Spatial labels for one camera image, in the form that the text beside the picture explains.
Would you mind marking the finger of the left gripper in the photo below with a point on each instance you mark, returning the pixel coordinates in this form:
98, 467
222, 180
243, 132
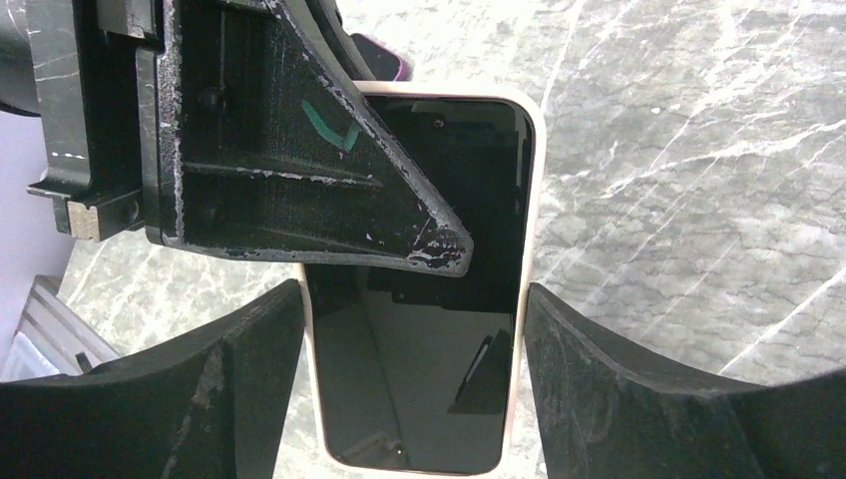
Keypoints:
280, 157
329, 21

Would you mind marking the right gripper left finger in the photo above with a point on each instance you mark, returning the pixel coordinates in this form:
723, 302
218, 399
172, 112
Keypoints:
210, 403

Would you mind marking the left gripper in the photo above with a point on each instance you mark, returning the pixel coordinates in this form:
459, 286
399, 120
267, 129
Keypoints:
105, 78

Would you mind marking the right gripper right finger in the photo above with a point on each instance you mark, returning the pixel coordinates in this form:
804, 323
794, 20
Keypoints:
610, 408

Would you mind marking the black smartphone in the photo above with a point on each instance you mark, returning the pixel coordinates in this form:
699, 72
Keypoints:
383, 63

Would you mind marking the phone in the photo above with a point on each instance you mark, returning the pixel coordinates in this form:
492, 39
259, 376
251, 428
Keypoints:
415, 375

